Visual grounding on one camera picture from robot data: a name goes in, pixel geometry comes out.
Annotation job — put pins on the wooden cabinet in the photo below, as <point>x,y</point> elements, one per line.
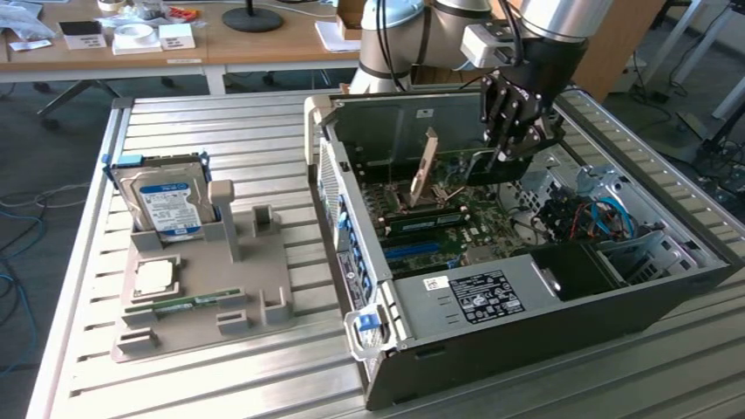
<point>635,52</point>

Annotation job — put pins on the stack of white papers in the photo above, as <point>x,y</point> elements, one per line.
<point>335,37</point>

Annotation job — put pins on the green RAM stick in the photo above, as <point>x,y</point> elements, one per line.
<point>180,304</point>

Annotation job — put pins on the hard disk with blue caddy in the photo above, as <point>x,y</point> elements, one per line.
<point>166,205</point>

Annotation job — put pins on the grey parts rack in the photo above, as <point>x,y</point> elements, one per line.
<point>198,270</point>

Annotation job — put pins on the perforated metal disk bay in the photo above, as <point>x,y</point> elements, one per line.
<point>559,183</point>

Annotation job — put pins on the flat white box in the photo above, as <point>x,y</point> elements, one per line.
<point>136,49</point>

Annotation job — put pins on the metal socket cover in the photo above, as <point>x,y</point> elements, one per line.
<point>446,194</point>

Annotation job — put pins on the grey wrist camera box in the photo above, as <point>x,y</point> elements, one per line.
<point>480,46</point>

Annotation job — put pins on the orange item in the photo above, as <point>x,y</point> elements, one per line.
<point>183,14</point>

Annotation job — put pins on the silver disk bay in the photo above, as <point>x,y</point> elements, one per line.
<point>657,257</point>

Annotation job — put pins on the white and red card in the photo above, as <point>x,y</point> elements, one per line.
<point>30,45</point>

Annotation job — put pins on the silver CPU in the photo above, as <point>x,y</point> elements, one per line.
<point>154,279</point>

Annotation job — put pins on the black open PC case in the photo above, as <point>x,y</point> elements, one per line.
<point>524,349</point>

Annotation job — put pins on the blue case latch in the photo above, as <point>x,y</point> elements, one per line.
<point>367,324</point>

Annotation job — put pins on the small cardboard box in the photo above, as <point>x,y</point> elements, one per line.
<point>350,19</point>

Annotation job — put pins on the small white box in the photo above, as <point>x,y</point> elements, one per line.
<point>175,39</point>

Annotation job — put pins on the green motherboard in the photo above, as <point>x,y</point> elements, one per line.
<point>495,227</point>

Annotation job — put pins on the black and white box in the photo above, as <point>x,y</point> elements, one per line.
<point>82,28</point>

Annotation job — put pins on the grey power supply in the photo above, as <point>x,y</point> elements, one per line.
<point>419,305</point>

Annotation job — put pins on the CPU socket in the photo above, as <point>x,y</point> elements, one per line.
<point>399,198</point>

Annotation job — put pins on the wooden desk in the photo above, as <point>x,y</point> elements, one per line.
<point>87,59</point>

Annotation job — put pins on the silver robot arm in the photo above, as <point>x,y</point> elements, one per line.
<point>559,17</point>

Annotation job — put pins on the clear plastic bag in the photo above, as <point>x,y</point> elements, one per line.
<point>23,24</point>

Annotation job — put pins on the black lamp base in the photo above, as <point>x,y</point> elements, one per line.
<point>254,21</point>

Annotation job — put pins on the white desk frame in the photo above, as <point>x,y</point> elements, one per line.
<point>731,98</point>

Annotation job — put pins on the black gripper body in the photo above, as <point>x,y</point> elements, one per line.
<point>554,74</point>

